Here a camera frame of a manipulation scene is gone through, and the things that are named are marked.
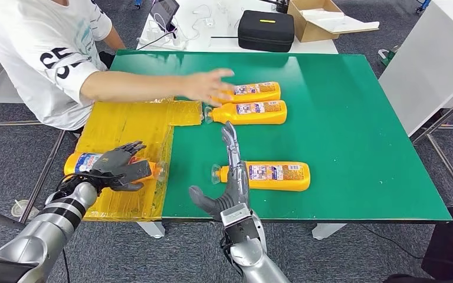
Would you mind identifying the black charging cable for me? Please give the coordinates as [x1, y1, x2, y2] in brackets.
[137, 28, 176, 50]

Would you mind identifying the white foam sheet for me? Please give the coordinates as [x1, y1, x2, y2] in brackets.
[300, 8, 380, 34]

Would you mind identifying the green floor bracket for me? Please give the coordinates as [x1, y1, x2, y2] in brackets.
[377, 44, 399, 65]

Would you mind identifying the yellow taped cardboard sheet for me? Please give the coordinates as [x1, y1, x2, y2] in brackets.
[73, 97, 204, 223]

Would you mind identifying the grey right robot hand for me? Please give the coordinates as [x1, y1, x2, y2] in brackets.
[189, 121, 251, 222]

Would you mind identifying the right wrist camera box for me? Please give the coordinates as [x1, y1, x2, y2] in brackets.
[220, 203, 260, 243]

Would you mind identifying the black device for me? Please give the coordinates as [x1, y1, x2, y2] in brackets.
[266, 0, 290, 12]

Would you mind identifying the brown cardboard box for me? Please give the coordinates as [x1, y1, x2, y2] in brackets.
[287, 0, 345, 43]

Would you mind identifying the black carrying case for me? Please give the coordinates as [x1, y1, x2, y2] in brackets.
[237, 9, 296, 53]

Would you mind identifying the black floor cable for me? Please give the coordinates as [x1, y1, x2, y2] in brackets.
[357, 223, 425, 257]

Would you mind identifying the white table foot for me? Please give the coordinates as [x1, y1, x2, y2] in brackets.
[311, 223, 347, 240]
[137, 222, 166, 240]

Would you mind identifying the person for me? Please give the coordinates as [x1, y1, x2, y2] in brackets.
[0, 0, 236, 131]

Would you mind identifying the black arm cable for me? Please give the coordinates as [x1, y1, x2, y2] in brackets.
[61, 249, 72, 283]

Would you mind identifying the metal stand frame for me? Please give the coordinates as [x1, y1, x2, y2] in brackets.
[410, 87, 453, 213]
[0, 120, 69, 238]

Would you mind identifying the clear plastic lid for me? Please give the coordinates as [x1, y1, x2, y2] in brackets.
[11, 200, 41, 219]

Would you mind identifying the dark tablet on stand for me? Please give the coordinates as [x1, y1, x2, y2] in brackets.
[149, 0, 180, 32]

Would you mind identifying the person's right hand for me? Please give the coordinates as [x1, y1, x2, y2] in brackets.
[181, 68, 236, 107]

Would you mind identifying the orange detergent bottle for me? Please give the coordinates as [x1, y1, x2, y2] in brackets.
[204, 100, 288, 126]
[63, 152, 169, 183]
[211, 81, 281, 105]
[211, 161, 311, 193]

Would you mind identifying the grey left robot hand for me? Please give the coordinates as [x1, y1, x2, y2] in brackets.
[90, 141, 153, 193]

